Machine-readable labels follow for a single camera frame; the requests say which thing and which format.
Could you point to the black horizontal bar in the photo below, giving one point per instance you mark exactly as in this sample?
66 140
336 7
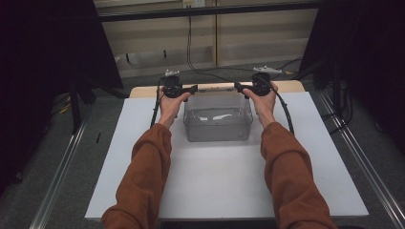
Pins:
191 12

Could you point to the small black floor piece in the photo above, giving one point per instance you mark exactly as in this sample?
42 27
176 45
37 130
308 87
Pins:
98 138

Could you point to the clear grey plastic box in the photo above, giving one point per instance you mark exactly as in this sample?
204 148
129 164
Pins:
216 133

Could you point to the person's right hand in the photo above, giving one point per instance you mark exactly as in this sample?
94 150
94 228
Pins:
266 108

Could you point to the light wooden cabinet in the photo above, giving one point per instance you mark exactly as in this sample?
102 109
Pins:
254 35

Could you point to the person's left hand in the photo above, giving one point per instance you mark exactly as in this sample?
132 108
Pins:
168 108

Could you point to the light wooden table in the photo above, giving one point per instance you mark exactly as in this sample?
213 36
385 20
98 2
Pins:
143 91

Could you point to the black metal stand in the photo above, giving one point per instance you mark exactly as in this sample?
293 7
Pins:
336 89
75 108

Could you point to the black curtain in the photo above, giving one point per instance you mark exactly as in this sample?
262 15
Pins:
38 63
369 57

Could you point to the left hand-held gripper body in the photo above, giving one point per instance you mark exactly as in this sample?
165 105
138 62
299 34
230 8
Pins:
172 87

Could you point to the white table cover sheet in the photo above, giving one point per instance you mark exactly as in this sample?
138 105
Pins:
216 178

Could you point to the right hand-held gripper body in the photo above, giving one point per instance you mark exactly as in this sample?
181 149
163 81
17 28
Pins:
261 84

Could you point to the clear plastic box lid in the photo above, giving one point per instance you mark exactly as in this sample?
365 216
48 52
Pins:
216 88

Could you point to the aluminium floor rail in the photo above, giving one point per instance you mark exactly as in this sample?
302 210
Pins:
60 178
366 165

